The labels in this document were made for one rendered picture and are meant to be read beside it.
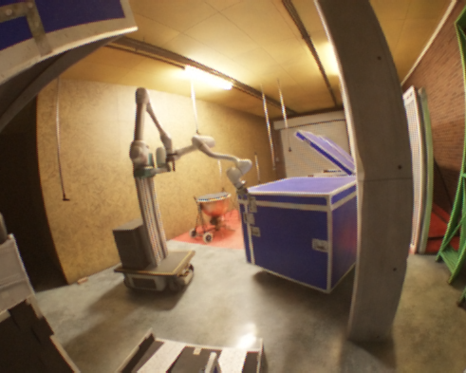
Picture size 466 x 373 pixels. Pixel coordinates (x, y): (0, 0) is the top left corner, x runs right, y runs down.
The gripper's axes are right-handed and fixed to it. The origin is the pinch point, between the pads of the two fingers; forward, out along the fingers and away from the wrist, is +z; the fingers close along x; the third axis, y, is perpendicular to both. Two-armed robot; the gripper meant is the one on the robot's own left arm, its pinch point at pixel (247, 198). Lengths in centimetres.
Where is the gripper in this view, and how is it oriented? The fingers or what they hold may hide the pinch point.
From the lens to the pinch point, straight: 218.4
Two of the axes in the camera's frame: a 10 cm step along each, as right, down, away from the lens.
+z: 5.0, 7.9, 3.7
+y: -6.3, 6.2, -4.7
